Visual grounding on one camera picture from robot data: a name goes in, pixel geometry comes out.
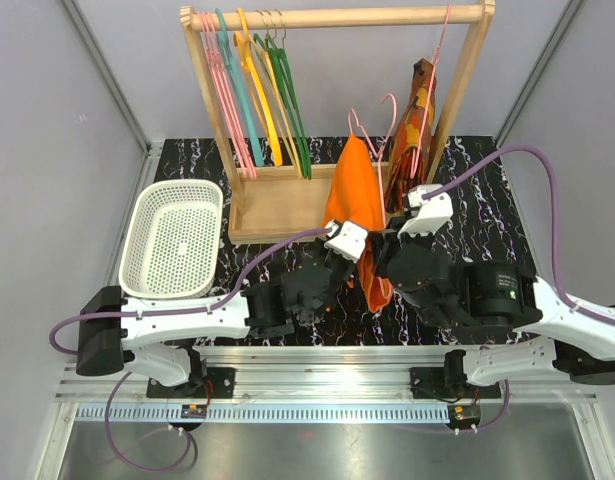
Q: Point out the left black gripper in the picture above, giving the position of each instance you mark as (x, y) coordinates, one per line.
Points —
(347, 276)

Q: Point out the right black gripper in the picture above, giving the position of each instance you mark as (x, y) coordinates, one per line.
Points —
(403, 241)

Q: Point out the orange trousers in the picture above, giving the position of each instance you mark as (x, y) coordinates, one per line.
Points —
(354, 196)

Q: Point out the pink wire hanger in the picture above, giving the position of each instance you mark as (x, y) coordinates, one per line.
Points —
(434, 65)
(377, 153)

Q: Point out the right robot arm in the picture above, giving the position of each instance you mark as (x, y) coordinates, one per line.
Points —
(577, 340)

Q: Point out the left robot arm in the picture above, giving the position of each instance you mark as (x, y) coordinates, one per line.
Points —
(143, 336)

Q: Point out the camouflage patterned trousers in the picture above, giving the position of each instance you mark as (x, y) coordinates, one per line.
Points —
(408, 160)

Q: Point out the green velvet hanger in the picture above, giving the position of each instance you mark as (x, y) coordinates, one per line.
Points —
(282, 72)
(288, 117)

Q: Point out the yellow plastic hanger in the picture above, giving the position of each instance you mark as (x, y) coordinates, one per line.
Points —
(244, 43)

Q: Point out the teal plastic hanger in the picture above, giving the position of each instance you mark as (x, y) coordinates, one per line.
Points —
(237, 82)

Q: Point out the wooden clothes rack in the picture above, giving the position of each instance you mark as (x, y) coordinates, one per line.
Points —
(279, 204)

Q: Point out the white perforated plastic basket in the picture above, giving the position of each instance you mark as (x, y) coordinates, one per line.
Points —
(171, 247)

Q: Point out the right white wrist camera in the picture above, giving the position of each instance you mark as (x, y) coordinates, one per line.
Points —
(426, 209)

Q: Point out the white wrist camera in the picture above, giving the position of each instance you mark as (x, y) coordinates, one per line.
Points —
(426, 209)
(346, 239)

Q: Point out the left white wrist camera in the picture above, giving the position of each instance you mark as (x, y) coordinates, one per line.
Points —
(346, 239)

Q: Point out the white slotted cable duct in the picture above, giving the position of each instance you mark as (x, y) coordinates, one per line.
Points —
(270, 413)

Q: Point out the pink wire hangers left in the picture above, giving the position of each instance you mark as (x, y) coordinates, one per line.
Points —
(225, 96)

